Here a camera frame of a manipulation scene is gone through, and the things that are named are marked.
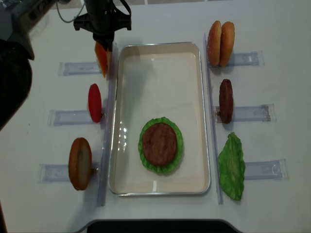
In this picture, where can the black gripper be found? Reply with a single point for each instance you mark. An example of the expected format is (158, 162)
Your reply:
(102, 19)

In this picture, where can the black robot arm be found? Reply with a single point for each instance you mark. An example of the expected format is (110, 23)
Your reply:
(15, 53)

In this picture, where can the clear cheese holder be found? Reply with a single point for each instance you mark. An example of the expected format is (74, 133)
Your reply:
(82, 68)

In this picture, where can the red tomato slice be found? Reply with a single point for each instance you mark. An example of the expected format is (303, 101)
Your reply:
(95, 103)

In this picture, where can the clear tomato holder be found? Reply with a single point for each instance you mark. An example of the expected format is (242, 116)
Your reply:
(75, 117)

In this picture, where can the meat patty on tray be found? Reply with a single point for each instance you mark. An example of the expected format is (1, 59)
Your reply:
(159, 144)

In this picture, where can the upright meat patty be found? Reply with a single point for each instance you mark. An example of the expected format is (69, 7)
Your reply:
(226, 101)

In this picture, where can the lettuce leaf on tray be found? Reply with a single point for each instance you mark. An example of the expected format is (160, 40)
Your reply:
(171, 166)

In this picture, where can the upright green lettuce leaf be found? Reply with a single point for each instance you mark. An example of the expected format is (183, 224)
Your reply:
(232, 168)

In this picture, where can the clear lettuce holder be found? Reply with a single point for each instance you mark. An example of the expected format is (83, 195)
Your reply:
(269, 170)

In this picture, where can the white rectangular metal tray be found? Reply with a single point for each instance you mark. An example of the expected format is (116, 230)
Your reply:
(154, 81)

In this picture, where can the sesame bun half upright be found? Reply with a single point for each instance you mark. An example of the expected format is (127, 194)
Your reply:
(214, 43)

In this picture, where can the bun half left stand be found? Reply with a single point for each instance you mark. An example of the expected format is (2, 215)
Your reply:
(80, 163)

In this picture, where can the plain bun half upright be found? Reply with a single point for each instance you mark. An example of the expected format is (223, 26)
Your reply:
(227, 43)

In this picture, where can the clear left bun holder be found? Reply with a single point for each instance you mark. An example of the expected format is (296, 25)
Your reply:
(49, 173)

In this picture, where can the clear bun holder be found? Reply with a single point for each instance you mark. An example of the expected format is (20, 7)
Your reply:
(49, 173)
(254, 58)

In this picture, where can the clear right bun holder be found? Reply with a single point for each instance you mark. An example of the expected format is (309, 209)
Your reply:
(254, 58)

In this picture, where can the clear patty holder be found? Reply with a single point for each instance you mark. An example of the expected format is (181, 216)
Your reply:
(254, 113)

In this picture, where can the left clear acrylic rail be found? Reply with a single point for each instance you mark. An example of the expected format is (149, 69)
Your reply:
(108, 125)

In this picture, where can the clear acrylic rail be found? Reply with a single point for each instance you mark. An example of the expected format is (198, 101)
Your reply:
(212, 125)
(108, 125)

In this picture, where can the right clear acrylic rail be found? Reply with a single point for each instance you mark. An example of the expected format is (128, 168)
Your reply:
(212, 125)

